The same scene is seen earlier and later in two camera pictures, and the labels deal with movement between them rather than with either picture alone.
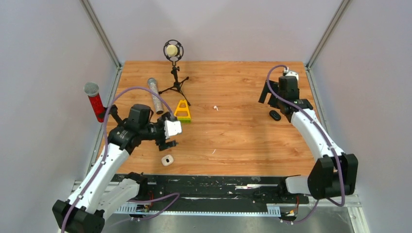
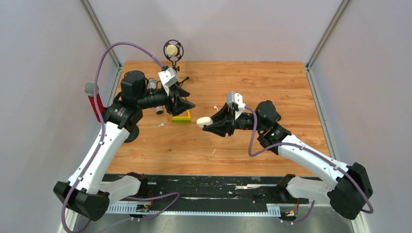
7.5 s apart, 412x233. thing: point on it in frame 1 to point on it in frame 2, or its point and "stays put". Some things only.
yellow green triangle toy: x=182 y=111 stays put
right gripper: x=274 y=87 to x=222 y=125
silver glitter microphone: x=152 y=85 stays put
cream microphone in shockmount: x=173 y=50 stays put
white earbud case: x=167 y=160 to x=204 y=121
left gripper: x=162 y=142 to x=179 y=106
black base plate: x=214 y=190 stays put
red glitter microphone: x=91 y=89 stays put
